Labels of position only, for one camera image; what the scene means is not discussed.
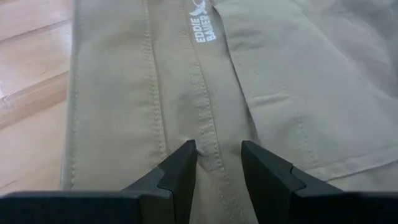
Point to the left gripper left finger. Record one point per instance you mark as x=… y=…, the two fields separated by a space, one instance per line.
x=140 y=205

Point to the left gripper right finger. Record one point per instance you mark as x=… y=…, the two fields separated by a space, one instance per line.
x=295 y=205

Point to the khaki shorts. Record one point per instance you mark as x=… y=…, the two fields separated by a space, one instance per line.
x=280 y=77

